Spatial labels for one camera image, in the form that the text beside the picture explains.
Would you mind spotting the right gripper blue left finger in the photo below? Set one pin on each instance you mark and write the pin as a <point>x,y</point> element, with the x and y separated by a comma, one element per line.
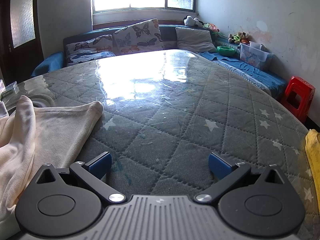
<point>100,165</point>

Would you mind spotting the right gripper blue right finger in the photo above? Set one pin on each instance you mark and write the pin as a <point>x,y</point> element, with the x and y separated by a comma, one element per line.
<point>220,166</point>

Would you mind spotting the cream white garment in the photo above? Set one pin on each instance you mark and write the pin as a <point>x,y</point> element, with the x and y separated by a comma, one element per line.
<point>33,136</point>

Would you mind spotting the grey quilted star table cover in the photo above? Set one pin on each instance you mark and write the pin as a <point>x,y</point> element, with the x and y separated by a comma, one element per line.
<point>166,111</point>

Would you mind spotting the yellow cloth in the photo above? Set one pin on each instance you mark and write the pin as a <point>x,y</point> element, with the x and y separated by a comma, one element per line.
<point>312,149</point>

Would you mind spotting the red plastic stool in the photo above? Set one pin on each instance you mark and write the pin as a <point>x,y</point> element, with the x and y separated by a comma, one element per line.
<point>298,97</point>

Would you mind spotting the flat butterfly print pillow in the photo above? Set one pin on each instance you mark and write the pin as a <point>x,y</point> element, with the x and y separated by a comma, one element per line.
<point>90,50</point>

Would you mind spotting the green plastic bowl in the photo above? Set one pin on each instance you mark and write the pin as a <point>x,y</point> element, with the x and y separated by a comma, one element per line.
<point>226,51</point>

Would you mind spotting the clear plastic storage box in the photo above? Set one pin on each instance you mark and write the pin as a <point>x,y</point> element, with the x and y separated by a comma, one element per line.
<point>255,57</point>

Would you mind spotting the blue corner sofa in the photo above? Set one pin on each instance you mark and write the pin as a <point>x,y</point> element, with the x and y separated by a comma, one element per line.
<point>267,81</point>

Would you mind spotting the grey cushion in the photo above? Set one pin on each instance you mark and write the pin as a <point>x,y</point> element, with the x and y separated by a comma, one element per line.
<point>194,40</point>

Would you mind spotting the colourful plush toy pile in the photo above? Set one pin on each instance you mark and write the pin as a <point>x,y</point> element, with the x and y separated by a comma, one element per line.
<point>240,37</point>

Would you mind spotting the upright butterfly print pillow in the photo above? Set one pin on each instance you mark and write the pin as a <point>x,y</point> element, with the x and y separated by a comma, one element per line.
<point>140,37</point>

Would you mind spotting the dark wooden door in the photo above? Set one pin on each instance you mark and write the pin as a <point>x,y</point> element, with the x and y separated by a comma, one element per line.
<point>21,50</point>

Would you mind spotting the black and white plush toy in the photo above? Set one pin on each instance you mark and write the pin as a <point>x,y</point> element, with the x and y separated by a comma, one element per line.
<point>193,22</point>

